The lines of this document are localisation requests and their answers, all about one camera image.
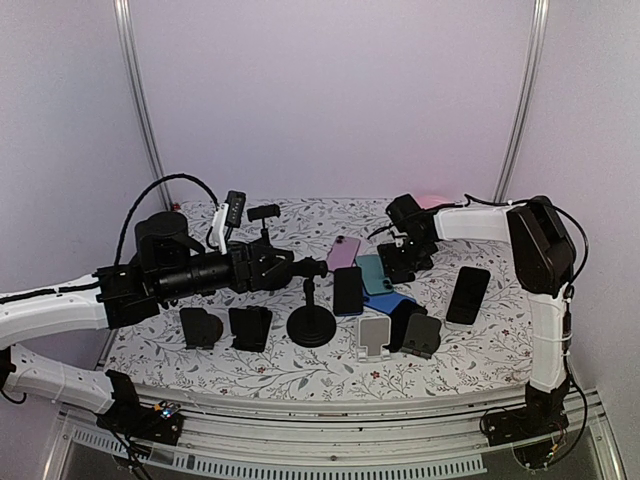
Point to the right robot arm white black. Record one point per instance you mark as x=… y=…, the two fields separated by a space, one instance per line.
x=543 y=253

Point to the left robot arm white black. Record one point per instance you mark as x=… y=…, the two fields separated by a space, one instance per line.
x=169 y=265

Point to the black folding stand far left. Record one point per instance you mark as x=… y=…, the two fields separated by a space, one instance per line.
x=201 y=329

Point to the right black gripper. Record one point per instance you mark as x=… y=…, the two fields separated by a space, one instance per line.
x=393 y=263

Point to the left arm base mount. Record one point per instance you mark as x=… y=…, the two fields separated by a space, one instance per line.
x=161 y=423

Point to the teal green phone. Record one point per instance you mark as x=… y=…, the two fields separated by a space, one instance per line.
x=374 y=279

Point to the right aluminium corner post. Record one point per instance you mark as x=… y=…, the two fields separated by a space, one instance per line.
x=532 y=62

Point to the dark grey folding stand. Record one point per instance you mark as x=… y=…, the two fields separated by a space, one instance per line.
x=422 y=337

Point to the aluminium corner post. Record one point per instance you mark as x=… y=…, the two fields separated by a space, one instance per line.
x=532 y=62
x=124 y=25

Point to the black folding stand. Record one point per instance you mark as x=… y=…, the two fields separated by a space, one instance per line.
x=250 y=328
x=201 y=329

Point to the blue phone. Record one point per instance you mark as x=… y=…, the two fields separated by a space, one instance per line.
x=386 y=303

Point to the black round-base clamp stand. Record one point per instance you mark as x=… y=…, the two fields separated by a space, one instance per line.
x=310 y=325

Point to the left aluminium corner post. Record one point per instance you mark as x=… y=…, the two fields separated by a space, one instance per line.
x=124 y=25

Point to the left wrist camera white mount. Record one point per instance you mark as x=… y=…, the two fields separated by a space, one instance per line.
x=227 y=217

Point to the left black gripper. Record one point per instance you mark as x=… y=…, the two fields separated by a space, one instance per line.
x=251 y=277

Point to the white folding stand right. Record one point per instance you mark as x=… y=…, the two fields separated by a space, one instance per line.
x=450 y=325

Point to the white folding stand front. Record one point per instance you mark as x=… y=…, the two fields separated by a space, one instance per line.
x=373 y=335

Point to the pink phone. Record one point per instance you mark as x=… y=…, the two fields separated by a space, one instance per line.
x=343 y=252

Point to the pink plate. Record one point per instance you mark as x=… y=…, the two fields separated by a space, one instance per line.
x=428 y=202

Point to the white folding stand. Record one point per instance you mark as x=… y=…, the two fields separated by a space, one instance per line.
x=450 y=325
x=373 y=335

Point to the black phone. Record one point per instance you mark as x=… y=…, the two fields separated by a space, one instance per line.
x=467 y=297
x=347 y=292
x=400 y=276
x=399 y=320

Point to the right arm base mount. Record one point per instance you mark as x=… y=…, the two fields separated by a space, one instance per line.
x=543 y=413

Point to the front aluminium rail frame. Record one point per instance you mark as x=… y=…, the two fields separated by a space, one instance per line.
x=228 y=437

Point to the floral table mat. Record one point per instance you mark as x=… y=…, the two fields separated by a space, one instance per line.
x=517 y=340

